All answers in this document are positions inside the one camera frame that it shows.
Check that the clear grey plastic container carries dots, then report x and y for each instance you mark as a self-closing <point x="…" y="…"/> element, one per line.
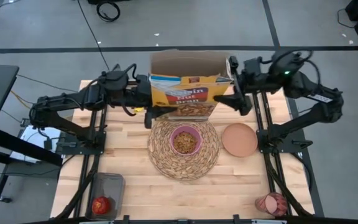
<point x="107" y="186"/>

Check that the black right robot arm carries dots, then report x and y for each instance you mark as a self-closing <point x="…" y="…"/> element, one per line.
<point x="319" y="115"/>

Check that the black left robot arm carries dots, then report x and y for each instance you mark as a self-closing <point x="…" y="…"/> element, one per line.
<point x="67" y="102"/>

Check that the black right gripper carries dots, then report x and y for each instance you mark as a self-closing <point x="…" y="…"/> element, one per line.
<point x="253" y="77"/>

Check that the yellow raisin bran cereal box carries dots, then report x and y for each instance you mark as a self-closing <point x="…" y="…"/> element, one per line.
<point x="185" y="90"/>

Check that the brown cereal flakes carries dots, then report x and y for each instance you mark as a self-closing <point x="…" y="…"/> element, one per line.
<point x="185" y="142"/>

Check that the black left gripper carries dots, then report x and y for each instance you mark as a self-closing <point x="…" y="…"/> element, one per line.
<point x="143" y="93"/>

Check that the round woven straw placemat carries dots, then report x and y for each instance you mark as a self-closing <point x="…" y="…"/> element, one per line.
<point x="163" y="165"/>

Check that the terracotta round plate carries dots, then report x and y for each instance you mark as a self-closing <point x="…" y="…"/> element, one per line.
<point x="239" y="140"/>

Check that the pink ribbed drinking glass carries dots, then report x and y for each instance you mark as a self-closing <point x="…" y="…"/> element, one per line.
<point x="272" y="203"/>

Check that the red apple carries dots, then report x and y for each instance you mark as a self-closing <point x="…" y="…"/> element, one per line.
<point x="100" y="205"/>

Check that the black power adapter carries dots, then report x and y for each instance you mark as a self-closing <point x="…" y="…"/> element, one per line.
<point x="25" y="122"/>

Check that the metal spoon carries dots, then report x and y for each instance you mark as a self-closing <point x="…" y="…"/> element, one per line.
<point x="116" y="67"/>

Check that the black aluminium table frame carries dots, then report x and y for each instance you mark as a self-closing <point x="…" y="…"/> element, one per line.
<point x="271" y="177"/>

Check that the pink bowl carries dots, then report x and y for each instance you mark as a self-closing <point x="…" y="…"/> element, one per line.
<point x="185" y="127"/>

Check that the white flat box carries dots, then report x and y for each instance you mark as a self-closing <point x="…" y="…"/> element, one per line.
<point x="36" y="140"/>

